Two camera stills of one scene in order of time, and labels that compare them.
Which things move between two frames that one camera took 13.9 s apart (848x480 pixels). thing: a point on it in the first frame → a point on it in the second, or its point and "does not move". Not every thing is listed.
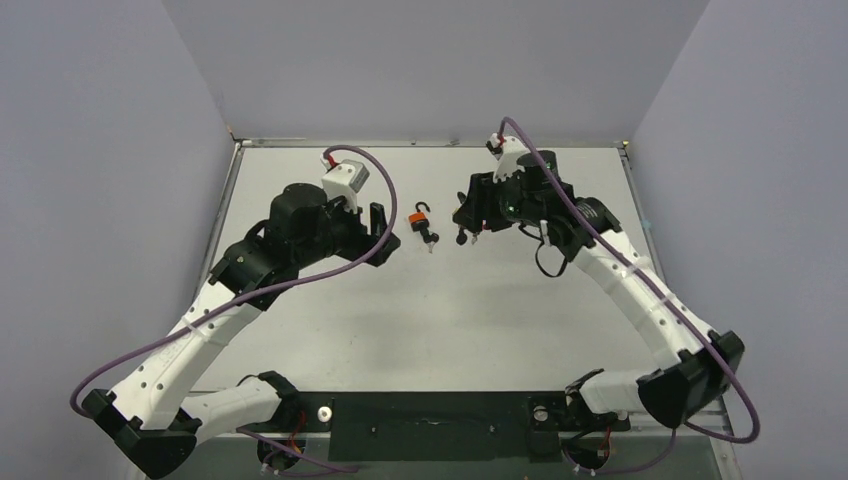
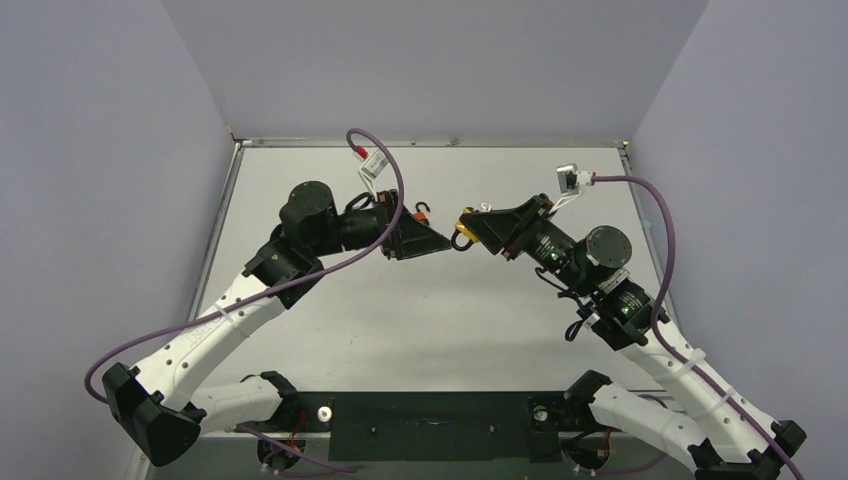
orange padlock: (419, 220) does not move
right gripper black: (477, 208) → (520, 225)
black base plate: (408, 427) does not move
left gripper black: (363, 243) → (410, 237)
